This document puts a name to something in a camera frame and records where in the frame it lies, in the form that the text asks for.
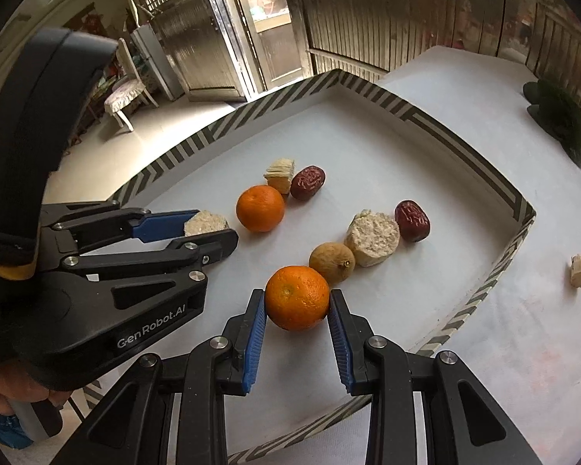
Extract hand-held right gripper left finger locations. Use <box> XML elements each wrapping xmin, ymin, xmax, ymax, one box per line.
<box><xmin>51</xmin><ymin>288</ymin><xmax>267</xmax><ymax>465</ymax></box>

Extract person's left hand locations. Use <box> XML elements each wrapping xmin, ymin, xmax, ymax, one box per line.
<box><xmin>0</xmin><ymin>362</ymin><xmax>66</xmax><ymax>410</ymax></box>

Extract corrugated metal door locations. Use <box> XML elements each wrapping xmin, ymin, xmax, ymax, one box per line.
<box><xmin>148</xmin><ymin>0</ymin><xmax>267</xmax><ymax>103</ymax></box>

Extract striped cardboard box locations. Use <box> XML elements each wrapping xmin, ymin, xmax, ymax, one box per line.
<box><xmin>84</xmin><ymin>69</ymin><xmax>536</xmax><ymax>465</ymax></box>

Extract white chair with cushion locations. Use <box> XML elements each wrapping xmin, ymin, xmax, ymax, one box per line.
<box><xmin>104</xmin><ymin>38</ymin><xmax>160</xmax><ymax>133</ymax></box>

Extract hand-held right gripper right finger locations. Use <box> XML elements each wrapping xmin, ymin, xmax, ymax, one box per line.
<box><xmin>328</xmin><ymin>288</ymin><xmax>543</xmax><ymax>465</ymax></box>

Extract dark leafy greens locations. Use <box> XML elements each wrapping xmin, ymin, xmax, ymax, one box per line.
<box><xmin>523</xmin><ymin>77</ymin><xmax>581</xmax><ymax>178</ymax></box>

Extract white cabinet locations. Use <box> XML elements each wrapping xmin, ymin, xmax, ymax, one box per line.
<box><xmin>131</xmin><ymin>24</ymin><xmax>185</xmax><ymax>102</ymax></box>

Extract red jujube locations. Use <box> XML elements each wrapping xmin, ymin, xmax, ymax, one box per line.
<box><xmin>394</xmin><ymin>200</ymin><xmax>431</xmax><ymax>243</ymax></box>
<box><xmin>290</xmin><ymin>165</ymin><xmax>327</xmax><ymax>201</ymax></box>

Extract blue cloth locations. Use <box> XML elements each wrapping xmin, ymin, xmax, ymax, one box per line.
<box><xmin>0</xmin><ymin>400</ymin><xmax>34</xmax><ymax>450</ymax></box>

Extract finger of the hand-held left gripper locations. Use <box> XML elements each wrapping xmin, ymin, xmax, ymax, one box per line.
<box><xmin>41</xmin><ymin>201</ymin><xmax>201</xmax><ymax>253</ymax></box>
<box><xmin>62</xmin><ymin>227</ymin><xmax>240</xmax><ymax>278</ymax></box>

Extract white tablecloth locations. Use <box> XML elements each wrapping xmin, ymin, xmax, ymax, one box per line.
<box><xmin>300</xmin><ymin>45</ymin><xmax>581</xmax><ymax>465</ymax></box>

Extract orange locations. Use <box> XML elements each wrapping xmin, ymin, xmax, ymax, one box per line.
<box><xmin>235</xmin><ymin>184</ymin><xmax>286</xmax><ymax>233</ymax></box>
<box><xmin>265</xmin><ymin>265</ymin><xmax>331</xmax><ymax>332</ymax></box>

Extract yellow strap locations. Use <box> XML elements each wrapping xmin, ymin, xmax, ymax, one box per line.
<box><xmin>0</xmin><ymin>256</ymin><xmax>36</xmax><ymax>282</ymax></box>

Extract dark wooden slatted partition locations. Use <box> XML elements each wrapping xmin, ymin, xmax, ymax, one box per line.
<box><xmin>290</xmin><ymin>0</ymin><xmax>581</xmax><ymax>83</ymax></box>

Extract brown longan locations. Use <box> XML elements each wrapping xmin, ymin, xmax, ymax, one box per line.
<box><xmin>309</xmin><ymin>242</ymin><xmax>356</xmax><ymax>286</ymax></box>

